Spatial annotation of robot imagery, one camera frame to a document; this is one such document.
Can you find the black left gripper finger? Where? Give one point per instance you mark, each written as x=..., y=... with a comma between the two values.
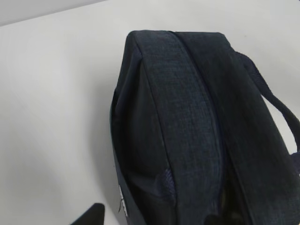
x=95, y=215

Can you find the navy blue lunch bag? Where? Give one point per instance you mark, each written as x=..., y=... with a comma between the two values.
x=193, y=140

